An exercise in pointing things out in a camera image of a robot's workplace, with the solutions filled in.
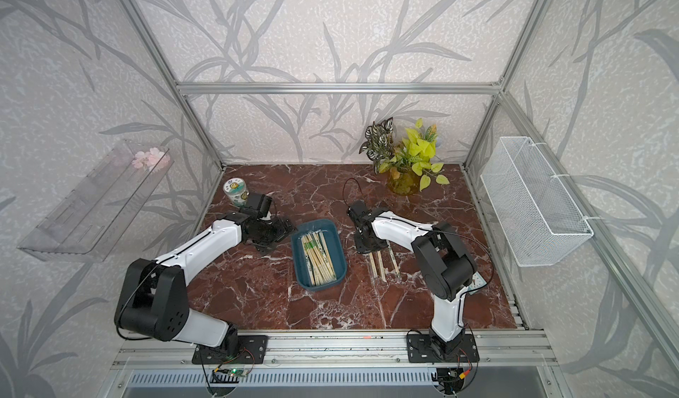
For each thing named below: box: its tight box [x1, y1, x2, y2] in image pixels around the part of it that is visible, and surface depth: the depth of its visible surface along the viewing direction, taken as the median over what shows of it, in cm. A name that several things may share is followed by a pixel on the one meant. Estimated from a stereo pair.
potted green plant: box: [358, 116, 451, 196], surface depth 98 cm
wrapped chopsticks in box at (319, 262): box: [301, 229, 337, 285], surface depth 93 cm
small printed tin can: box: [222, 176, 250, 208], surface depth 105 cm
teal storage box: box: [291, 218, 348, 291], surface depth 95 cm
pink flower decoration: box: [131, 146, 171, 174], surface depth 77 cm
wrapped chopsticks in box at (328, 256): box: [318, 230, 337, 281], surface depth 93 cm
